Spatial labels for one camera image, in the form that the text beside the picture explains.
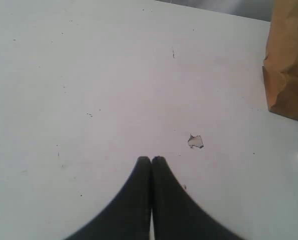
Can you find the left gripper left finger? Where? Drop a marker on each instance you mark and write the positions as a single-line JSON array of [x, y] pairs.
[[128, 215]]

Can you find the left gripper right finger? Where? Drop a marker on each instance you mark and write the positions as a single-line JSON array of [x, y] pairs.
[[175, 214]]

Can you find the brown paper shopping bag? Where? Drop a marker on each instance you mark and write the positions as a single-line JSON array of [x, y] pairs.
[[280, 65]]

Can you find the small clear plastic scrap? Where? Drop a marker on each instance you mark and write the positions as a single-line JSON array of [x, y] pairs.
[[195, 142]]

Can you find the white backdrop curtain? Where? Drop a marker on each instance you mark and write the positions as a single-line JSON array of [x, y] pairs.
[[254, 9]]

